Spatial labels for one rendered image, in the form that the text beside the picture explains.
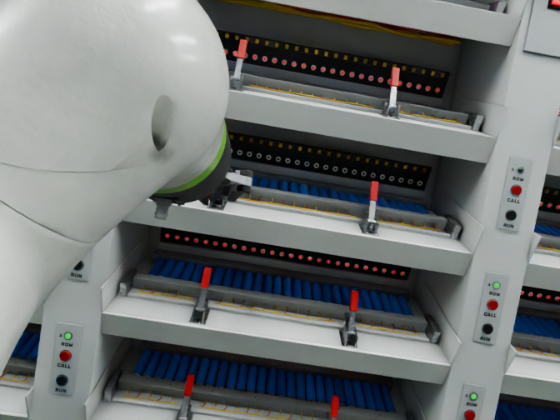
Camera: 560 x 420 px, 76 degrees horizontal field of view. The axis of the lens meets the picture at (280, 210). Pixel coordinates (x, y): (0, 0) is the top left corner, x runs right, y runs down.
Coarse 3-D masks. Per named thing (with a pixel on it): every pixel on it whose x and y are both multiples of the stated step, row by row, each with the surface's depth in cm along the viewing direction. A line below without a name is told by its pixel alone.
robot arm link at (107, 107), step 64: (0, 0) 15; (64, 0) 14; (128, 0) 14; (192, 0) 17; (0, 64) 13; (64, 64) 14; (128, 64) 14; (192, 64) 16; (0, 128) 13; (64, 128) 14; (128, 128) 15; (192, 128) 17; (0, 192) 14; (64, 192) 15; (128, 192) 17
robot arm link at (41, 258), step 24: (0, 216) 14; (24, 216) 15; (0, 240) 14; (24, 240) 15; (48, 240) 16; (72, 240) 17; (0, 264) 13; (24, 264) 15; (48, 264) 16; (72, 264) 18; (0, 288) 13; (24, 288) 15; (48, 288) 18; (0, 312) 12; (24, 312) 15; (0, 336) 12; (0, 360) 12
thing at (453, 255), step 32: (416, 192) 78; (160, 224) 61; (192, 224) 61; (224, 224) 61; (256, 224) 61; (288, 224) 60; (320, 224) 62; (352, 224) 65; (448, 224) 68; (480, 224) 61; (352, 256) 62; (384, 256) 62; (416, 256) 62; (448, 256) 62
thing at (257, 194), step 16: (256, 192) 66; (272, 192) 66; (288, 192) 67; (304, 208) 65; (320, 208) 67; (336, 208) 67; (352, 208) 67; (368, 208) 67; (384, 208) 68; (416, 224) 68; (432, 224) 68
